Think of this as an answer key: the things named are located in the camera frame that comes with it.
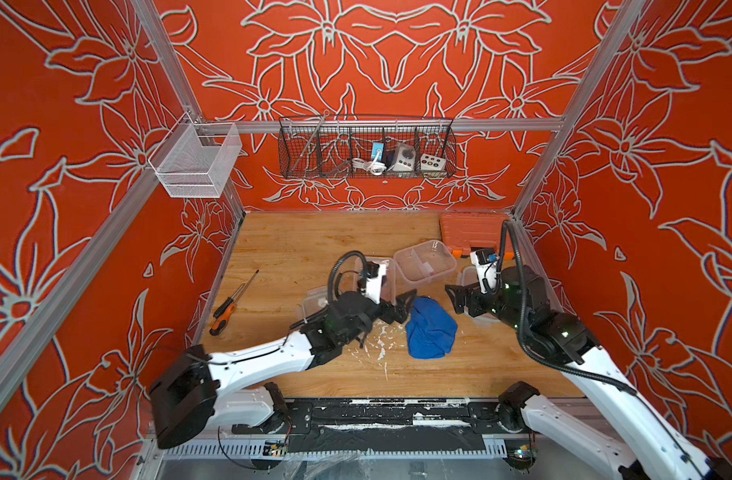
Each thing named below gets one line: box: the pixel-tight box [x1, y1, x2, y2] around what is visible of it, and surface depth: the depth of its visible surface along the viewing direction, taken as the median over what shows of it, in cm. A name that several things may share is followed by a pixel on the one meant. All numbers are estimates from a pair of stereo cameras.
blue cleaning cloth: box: [406, 296, 458, 360], surface depth 86 cm
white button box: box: [420, 153, 447, 171], surface depth 96 cm
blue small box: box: [371, 142, 385, 161], surface depth 85 cm
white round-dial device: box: [387, 144, 416, 172], surface depth 93 cm
